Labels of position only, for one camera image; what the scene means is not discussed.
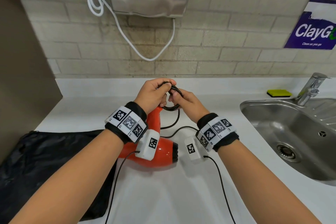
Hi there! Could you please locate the black right camera cable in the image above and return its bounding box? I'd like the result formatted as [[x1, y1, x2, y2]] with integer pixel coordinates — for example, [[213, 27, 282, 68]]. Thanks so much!
[[203, 155, 237, 224]]

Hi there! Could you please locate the yellow sponge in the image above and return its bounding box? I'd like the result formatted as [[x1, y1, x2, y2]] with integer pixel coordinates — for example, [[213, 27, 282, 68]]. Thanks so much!
[[267, 89, 293, 98]]

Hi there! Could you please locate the black hair dryer cord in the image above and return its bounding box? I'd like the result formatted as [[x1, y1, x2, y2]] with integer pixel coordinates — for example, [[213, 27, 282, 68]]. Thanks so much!
[[157, 81, 200, 139]]

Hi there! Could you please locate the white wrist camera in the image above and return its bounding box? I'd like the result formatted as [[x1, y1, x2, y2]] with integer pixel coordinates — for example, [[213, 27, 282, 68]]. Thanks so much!
[[184, 137, 208, 163], [134, 129, 161, 161]]

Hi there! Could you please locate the black left camera cable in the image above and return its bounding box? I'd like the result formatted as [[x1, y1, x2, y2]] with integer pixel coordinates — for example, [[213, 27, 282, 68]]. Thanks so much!
[[105, 150, 141, 224]]

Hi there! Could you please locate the orange hair dryer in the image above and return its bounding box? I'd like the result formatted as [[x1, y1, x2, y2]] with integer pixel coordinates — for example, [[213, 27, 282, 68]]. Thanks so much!
[[117, 105, 180, 168]]

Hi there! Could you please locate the person's right hand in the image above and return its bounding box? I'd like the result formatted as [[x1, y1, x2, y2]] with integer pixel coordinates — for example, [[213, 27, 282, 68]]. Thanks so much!
[[168, 90, 210, 124]]

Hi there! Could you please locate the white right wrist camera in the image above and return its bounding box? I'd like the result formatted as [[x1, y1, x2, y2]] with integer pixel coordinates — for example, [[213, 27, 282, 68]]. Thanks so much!
[[184, 137, 208, 163]]

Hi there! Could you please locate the brown side panel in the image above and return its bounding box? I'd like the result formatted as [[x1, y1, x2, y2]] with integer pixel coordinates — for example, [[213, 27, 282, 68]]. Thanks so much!
[[0, 0, 63, 164]]

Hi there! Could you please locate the chrome faucet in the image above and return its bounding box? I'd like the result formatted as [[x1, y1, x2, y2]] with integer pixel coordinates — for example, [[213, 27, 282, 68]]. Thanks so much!
[[295, 72, 331, 106]]

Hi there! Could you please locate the white wall cable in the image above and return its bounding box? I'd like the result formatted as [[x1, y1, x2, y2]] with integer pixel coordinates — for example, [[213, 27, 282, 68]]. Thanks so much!
[[78, 0, 176, 62]]

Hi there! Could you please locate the black drawstring bag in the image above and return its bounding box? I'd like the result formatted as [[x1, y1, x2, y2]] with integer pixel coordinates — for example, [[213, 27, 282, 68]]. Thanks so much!
[[0, 129, 117, 222]]

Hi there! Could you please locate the person's left hand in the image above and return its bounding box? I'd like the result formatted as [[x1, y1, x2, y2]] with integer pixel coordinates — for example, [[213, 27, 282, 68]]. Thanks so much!
[[134, 78, 177, 116]]

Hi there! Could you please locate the person's right forearm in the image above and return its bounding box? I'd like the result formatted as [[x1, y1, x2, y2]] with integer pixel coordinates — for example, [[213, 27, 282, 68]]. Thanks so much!
[[218, 141, 322, 224]]

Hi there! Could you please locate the person's left forearm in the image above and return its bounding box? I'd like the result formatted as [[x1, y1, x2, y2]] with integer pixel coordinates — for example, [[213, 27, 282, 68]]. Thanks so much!
[[8, 128, 125, 224]]

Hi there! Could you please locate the left wristband with square markers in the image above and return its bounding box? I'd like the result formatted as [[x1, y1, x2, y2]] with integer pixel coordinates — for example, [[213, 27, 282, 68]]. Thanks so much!
[[104, 101, 148, 144]]

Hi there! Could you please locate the right wristband with square markers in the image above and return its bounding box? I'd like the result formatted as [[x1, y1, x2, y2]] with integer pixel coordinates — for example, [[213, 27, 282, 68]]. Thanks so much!
[[195, 113, 240, 153]]

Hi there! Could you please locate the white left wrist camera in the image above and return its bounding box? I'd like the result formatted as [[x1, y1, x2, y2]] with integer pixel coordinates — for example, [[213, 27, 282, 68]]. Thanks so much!
[[134, 129, 161, 161]]

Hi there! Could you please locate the purple wall poster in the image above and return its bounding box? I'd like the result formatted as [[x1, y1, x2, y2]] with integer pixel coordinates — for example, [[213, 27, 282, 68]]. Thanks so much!
[[284, 0, 336, 50]]

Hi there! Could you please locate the black camera cable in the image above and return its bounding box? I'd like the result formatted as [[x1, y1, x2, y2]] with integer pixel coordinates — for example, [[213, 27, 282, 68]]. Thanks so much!
[[105, 150, 141, 224], [203, 155, 237, 224]]

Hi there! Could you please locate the wristband with square markers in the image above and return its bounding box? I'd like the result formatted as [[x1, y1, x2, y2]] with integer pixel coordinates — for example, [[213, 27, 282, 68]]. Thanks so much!
[[104, 101, 148, 144], [195, 113, 240, 153]]

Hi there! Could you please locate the stainless steel sink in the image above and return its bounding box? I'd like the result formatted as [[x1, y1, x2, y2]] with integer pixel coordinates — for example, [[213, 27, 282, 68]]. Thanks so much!
[[239, 98, 336, 186]]

